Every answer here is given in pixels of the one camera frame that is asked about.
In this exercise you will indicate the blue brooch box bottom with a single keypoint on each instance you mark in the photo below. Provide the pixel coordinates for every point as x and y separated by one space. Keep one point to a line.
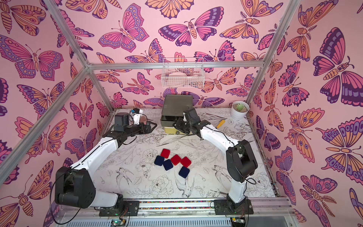
184 172

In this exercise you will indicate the red brooch box middle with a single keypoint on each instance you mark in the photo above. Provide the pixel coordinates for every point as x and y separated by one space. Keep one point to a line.
175 160

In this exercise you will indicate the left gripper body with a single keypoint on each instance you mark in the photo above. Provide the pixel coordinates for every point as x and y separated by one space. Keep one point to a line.
141 130

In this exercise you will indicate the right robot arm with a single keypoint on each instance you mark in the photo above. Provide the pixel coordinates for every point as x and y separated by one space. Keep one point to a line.
240 159

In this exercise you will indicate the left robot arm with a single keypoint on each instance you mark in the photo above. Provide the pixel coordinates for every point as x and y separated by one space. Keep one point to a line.
74 185

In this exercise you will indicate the white wire basket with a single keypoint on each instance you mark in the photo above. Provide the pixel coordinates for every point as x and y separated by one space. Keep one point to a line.
184 73

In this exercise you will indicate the blue brooch box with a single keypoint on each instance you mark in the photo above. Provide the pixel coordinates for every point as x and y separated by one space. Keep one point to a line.
184 172
167 164
159 161

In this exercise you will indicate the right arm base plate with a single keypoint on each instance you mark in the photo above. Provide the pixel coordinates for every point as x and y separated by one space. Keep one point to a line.
228 207

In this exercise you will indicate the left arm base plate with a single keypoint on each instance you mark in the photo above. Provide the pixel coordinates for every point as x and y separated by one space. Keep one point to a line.
125 208

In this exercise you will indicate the three-tier drawer cabinet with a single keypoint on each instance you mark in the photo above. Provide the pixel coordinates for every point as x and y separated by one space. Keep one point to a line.
174 106

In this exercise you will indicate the red brooch box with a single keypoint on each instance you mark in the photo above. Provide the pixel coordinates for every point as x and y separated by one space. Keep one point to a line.
186 162
165 153
175 160

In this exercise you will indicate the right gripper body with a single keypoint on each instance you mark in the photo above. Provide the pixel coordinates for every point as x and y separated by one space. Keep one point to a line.
181 125

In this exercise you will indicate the red brooch box top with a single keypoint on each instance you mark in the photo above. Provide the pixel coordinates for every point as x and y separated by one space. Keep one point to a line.
165 153

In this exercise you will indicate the red brooch box right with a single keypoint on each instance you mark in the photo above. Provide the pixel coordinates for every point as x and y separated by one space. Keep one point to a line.
186 162

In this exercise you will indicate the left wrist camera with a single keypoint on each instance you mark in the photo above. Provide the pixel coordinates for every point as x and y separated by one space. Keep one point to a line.
136 112

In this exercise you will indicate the pink dustpan brush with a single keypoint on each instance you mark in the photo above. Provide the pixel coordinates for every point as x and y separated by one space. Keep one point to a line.
143 120

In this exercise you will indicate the blue yellow garden fork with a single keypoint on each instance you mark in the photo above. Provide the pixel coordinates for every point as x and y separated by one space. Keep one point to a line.
220 124

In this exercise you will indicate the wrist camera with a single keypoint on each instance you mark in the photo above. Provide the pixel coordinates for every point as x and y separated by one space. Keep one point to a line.
136 112
185 117

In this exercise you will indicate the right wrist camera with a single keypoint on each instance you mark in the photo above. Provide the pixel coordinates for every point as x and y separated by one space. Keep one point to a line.
185 117

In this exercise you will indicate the white potted succulent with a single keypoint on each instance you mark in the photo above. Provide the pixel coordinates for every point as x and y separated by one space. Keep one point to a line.
239 110

